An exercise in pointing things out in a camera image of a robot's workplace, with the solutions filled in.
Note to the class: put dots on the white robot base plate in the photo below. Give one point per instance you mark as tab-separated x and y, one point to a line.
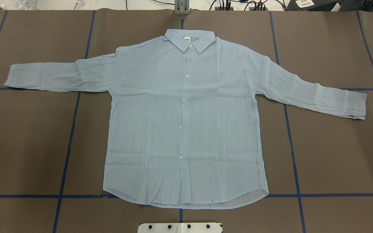
198	227

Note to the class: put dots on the light blue button-up shirt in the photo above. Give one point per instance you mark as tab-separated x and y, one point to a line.
184	127

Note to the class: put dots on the grey aluminium frame post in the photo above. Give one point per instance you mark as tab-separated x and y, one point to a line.
182	7

